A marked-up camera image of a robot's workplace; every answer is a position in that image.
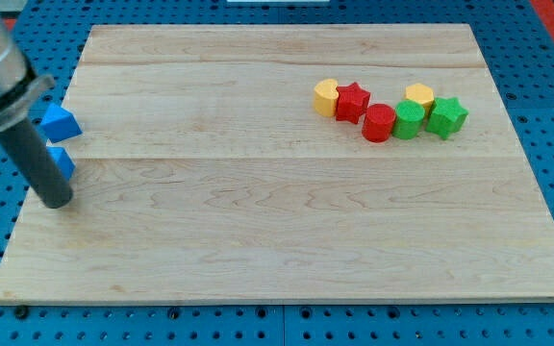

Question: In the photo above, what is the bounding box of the red star block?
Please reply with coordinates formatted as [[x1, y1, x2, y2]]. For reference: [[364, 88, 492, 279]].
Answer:
[[336, 82, 370, 124]]

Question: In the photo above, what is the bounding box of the blue block upper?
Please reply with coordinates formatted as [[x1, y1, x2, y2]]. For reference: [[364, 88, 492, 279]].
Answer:
[[40, 103, 83, 143]]

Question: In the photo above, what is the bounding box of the blue block lower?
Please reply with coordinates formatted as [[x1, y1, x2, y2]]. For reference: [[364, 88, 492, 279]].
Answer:
[[47, 146, 76, 181]]

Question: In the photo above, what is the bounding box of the yellow heart block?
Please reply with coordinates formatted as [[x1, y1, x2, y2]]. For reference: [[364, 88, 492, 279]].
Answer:
[[313, 79, 340, 117]]

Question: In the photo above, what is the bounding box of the red cylinder block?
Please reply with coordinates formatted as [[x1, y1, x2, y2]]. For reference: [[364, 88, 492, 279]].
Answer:
[[362, 104, 396, 142]]

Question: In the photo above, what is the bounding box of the green star block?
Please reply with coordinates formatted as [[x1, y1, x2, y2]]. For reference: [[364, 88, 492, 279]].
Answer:
[[425, 97, 468, 140]]

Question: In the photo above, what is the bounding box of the green cylinder block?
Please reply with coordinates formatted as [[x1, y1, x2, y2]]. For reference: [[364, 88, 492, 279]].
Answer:
[[392, 100, 425, 139]]

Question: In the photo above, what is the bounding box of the yellow hexagon block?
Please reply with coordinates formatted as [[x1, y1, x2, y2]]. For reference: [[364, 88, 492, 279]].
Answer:
[[404, 83, 435, 116]]

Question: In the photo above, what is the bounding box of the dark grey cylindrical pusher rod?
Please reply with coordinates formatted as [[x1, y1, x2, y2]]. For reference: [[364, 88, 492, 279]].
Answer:
[[0, 118, 73, 209]]

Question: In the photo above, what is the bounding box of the blue block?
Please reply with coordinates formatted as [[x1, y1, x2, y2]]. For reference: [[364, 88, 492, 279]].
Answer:
[[40, 103, 83, 143], [47, 146, 76, 181]]

